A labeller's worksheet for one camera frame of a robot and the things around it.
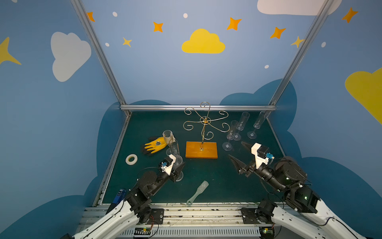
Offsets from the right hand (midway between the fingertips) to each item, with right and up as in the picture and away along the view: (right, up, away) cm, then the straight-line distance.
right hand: (240, 146), depth 59 cm
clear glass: (+24, +15, +31) cm, 42 cm away
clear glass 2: (+13, +15, +30) cm, 36 cm away
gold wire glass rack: (-12, +11, +16) cm, 23 cm away
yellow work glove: (-44, -5, +39) cm, 59 cm away
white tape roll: (-61, -12, +36) cm, 72 cm away
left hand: (-26, -7, +13) cm, 30 cm away
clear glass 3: (-34, +3, +25) cm, 42 cm away
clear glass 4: (+5, -6, +42) cm, 43 cm away
